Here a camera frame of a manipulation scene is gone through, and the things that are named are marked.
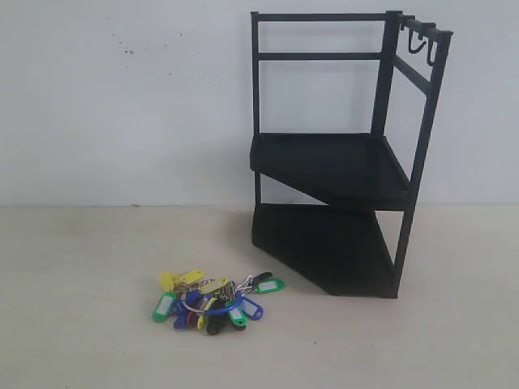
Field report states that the bunch of colourful key tags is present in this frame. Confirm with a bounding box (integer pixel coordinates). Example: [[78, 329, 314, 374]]
[[152, 269, 285, 336]]

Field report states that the black metal corner shelf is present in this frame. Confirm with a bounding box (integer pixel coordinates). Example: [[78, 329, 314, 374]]
[[250, 11, 453, 299]]

